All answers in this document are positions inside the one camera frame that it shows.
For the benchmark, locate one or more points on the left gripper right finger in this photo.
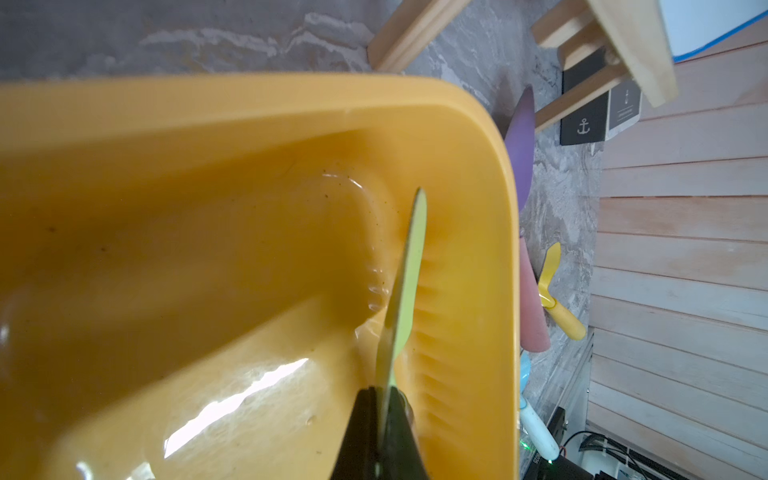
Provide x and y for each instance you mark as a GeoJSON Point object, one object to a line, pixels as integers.
{"type": "Point", "coordinates": [399, 454]}

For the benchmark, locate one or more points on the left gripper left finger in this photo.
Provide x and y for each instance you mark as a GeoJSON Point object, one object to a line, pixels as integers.
{"type": "Point", "coordinates": [358, 455]}

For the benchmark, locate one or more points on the light green shovel wooden handle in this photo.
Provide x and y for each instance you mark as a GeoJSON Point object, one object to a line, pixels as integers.
{"type": "Point", "coordinates": [398, 320]}

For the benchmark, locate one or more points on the yellow scoop yellow handle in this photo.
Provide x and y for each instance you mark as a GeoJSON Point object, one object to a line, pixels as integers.
{"type": "Point", "coordinates": [563, 317]}

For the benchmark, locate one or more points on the yellow storage box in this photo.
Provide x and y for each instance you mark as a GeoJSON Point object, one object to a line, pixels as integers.
{"type": "Point", "coordinates": [195, 271]}

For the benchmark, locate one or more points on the purple shovel pink handle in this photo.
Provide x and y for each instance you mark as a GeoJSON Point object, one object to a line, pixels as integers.
{"type": "Point", "coordinates": [520, 144]}

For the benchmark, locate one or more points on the light blue shovel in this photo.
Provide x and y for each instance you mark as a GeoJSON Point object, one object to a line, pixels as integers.
{"type": "Point", "coordinates": [539, 435]}

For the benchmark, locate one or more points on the black and white book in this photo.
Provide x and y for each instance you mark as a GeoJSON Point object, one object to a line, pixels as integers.
{"type": "Point", "coordinates": [605, 116]}

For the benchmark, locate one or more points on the wooden easel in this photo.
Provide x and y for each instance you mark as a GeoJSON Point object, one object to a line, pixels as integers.
{"type": "Point", "coordinates": [630, 36]}

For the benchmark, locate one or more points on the whiteboard blue frame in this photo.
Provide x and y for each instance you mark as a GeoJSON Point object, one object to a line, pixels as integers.
{"type": "Point", "coordinates": [693, 26]}

